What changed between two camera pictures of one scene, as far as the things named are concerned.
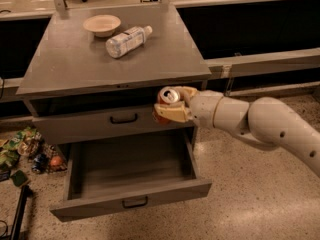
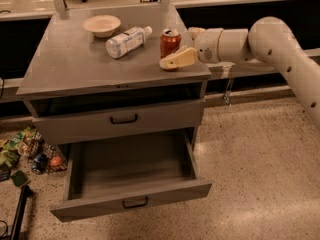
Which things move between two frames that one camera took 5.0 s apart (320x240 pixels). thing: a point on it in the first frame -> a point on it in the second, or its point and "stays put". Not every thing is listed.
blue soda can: x=40 y=163 stays put
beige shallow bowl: x=102 y=25 stays put
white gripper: x=204 y=106 -> x=207 y=46
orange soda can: x=166 y=95 -> x=170 y=42
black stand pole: x=25 y=194 stays put
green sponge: x=19 y=177 stays put
